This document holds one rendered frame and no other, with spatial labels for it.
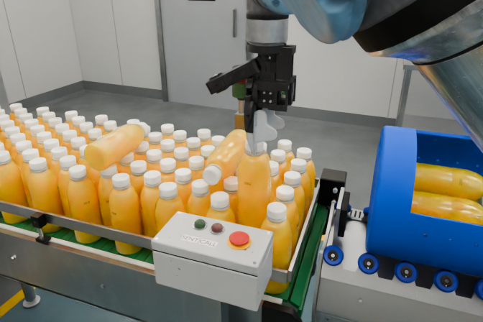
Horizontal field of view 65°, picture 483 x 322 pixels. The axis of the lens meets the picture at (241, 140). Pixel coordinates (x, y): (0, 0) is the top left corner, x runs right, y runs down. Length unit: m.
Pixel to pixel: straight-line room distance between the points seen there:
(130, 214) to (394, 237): 0.58
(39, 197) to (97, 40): 4.63
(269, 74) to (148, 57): 4.49
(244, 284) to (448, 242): 0.38
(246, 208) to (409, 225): 0.32
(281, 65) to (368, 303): 0.55
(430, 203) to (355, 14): 0.75
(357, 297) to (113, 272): 0.57
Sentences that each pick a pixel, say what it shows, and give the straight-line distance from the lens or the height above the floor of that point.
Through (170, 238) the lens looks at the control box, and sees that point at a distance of 0.71.
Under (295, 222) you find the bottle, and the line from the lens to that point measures 0.86.
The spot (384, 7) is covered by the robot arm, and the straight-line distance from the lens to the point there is 0.18.
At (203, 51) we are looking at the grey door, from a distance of 4.66.
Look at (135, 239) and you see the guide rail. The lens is 0.94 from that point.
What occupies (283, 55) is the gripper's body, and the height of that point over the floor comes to 1.40.
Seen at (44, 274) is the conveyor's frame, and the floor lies 0.79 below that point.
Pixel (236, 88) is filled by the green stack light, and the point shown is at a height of 1.19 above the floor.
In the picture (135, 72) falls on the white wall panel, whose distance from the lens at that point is 5.33.
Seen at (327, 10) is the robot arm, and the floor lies 1.52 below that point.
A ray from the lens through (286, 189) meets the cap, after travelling 0.84.
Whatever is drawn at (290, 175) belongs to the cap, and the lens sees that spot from 0.90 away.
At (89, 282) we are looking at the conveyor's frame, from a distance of 1.11.
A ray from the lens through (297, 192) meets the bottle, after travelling 0.90.
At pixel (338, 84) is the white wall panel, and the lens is 4.27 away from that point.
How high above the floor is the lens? 1.53
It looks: 24 degrees down
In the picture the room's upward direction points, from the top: straight up
